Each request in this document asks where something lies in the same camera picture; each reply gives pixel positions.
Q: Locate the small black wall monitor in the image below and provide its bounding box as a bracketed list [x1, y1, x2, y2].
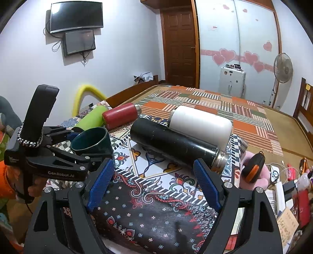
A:
[62, 30, 95, 57]

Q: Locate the white standing fan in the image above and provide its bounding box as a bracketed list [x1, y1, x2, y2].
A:
[268, 52, 293, 108]

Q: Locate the orange patchwork bed mat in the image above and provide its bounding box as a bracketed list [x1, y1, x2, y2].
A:
[122, 83, 311, 162]

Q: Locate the yellow foam tube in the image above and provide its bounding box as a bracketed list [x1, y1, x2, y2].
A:
[72, 85, 107, 116]

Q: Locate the clutter pile by door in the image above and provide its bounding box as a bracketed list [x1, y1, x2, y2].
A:
[134, 72, 154, 85]

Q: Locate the wooden bed frame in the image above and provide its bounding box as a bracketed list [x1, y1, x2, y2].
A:
[104, 75, 313, 157]

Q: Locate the person's left hand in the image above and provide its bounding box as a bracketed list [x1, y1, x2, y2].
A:
[0, 161, 48, 199]

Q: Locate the white thermos bottle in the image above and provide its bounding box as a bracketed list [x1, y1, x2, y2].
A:
[168, 106, 232, 150]

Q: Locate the lime green tumbler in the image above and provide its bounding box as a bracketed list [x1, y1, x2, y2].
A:
[72, 105, 109, 133]

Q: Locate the red thermos bottle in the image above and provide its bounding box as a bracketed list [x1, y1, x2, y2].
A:
[102, 103, 142, 131]

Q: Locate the black thermos bottle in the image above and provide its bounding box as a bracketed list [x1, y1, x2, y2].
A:
[130, 118, 230, 174]

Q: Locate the brown wooden door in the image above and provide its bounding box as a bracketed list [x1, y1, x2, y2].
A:
[160, 6, 197, 88]

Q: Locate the pink plush cushion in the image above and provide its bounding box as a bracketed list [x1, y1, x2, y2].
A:
[239, 151, 270, 191]

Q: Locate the frosted wardrobe with hearts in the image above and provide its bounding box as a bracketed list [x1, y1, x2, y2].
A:
[195, 1, 279, 104]

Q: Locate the dark teal ceramic mug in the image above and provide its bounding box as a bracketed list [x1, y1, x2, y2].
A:
[71, 127, 113, 165]

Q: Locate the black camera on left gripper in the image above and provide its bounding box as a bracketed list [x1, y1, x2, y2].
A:
[20, 85, 59, 142]

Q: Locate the black wall television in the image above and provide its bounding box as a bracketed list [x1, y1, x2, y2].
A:
[49, 1, 103, 33]

